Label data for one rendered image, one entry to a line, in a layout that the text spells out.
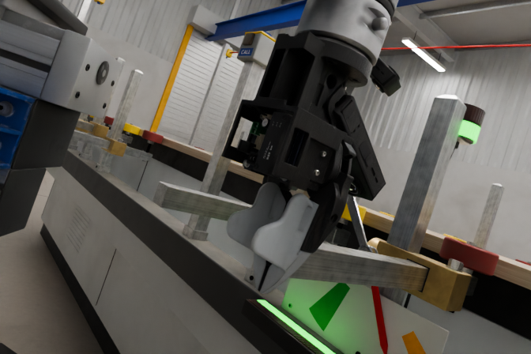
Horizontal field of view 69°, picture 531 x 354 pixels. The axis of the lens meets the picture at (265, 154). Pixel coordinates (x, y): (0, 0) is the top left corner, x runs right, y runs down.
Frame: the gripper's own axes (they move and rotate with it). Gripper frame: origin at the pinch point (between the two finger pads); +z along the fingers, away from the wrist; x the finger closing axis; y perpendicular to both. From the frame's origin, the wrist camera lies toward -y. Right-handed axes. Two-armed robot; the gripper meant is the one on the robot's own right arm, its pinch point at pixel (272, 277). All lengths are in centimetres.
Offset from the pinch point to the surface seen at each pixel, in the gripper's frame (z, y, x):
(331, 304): 6.9, -26.2, -10.7
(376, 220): -7, -46, -20
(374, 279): -1.7, -13.9, 1.5
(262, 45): -37, -26, -52
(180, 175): 3, -49, -106
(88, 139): 1, -18, -124
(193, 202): -1.1, -4.8, -23.6
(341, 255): -3.5, -6.7, 1.5
